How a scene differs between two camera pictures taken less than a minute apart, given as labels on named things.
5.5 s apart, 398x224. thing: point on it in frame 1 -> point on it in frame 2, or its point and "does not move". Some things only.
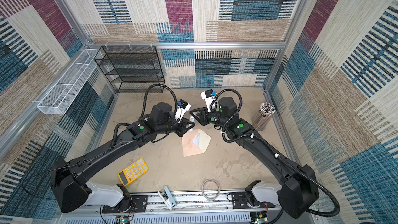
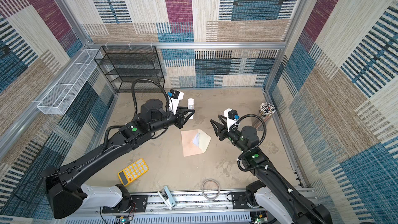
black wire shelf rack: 131,66 does not move
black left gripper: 183,128 -> 179,116
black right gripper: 203,115 -> 219,131
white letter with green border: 196,139 does not move
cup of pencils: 263,120 does not move
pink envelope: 189,148 does not move
